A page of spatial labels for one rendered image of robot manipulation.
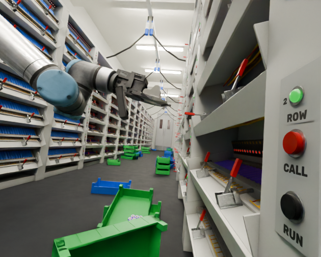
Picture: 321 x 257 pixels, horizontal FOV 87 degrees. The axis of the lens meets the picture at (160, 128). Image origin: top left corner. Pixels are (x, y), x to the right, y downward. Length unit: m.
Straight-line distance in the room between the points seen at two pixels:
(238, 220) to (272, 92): 0.20
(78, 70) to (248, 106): 0.57
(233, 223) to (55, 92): 0.48
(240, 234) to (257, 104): 0.17
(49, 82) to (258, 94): 0.46
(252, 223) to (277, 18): 0.19
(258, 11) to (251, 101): 0.26
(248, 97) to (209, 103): 0.57
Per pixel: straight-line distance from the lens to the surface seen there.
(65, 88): 0.52
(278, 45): 0.20
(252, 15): 0.47
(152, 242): 0.69
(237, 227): 0.29
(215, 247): 0.62
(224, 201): 0.35
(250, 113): 0.25
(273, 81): 0.19
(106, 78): 0.63
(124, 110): 0.61
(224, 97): 0.37
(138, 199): 1.08
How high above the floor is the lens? 0.45
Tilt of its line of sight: 5 degrees up
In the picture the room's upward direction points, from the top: 6 degrees clockwise
